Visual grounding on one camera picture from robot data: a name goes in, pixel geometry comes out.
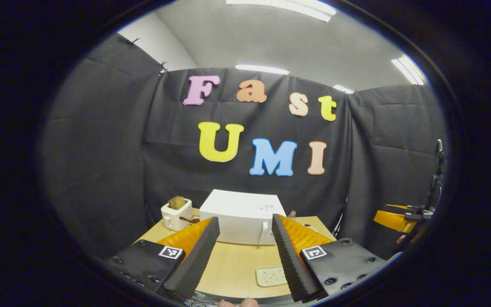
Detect white toaster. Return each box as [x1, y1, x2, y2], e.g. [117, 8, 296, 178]
[161, 198, 194, 232]

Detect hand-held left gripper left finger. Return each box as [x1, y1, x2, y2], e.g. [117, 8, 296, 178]
[106, 217, 220, 301]

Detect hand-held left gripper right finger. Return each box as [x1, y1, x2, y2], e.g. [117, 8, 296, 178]
[271, 214, 387, 303]

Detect white microwave oven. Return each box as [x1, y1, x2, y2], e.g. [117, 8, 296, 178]
[199, 189, 287, 246]

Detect small white food plate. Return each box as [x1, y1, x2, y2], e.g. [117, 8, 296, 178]
[256, 266, 289, 287]

